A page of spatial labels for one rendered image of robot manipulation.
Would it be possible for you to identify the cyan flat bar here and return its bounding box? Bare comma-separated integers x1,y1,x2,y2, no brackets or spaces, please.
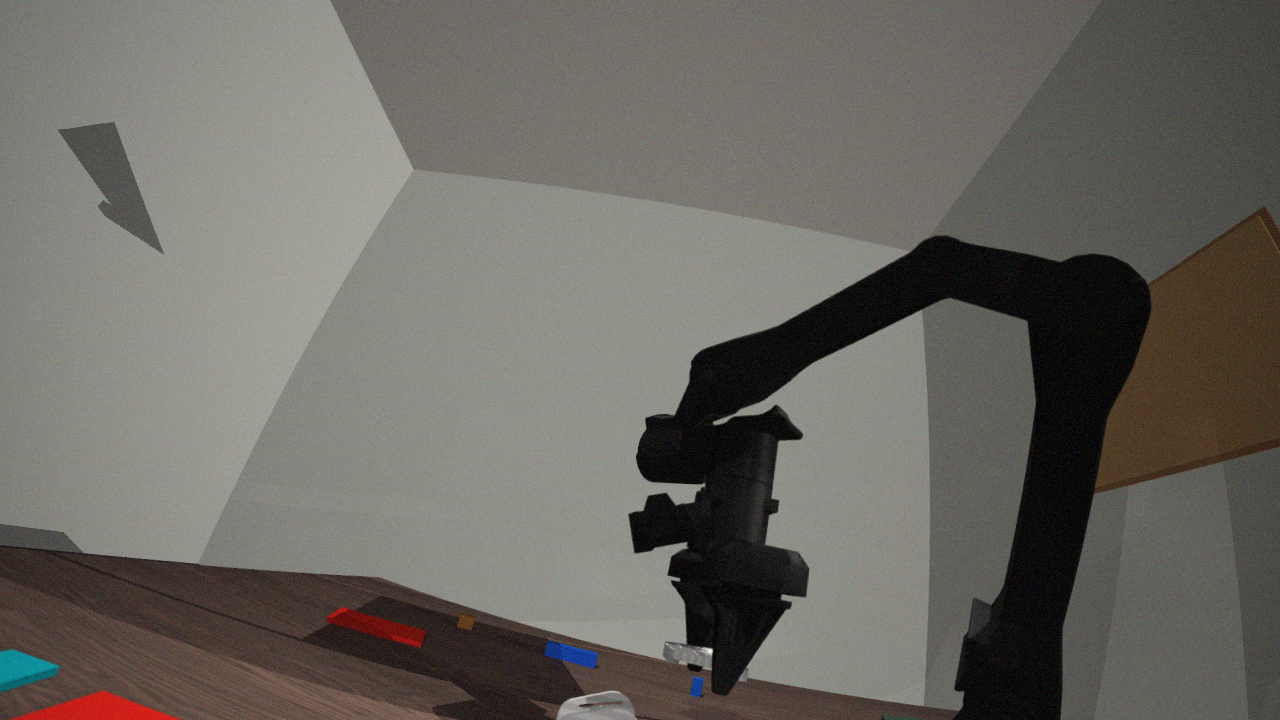
0,650,60,692

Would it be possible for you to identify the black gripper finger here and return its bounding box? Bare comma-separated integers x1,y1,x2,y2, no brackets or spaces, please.
671,580,714,673
699,584,792,696

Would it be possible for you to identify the red flat rectangular plate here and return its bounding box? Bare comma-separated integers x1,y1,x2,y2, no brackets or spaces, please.
12,691,180,720
326,607,426,647

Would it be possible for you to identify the blue rectangular block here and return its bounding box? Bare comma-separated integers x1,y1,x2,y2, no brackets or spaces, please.
544,641,598,669

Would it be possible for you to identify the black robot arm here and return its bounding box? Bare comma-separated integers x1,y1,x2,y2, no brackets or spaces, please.
628,234,1152,720

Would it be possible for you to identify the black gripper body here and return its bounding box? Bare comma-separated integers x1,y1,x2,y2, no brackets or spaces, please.
668,477,809,600

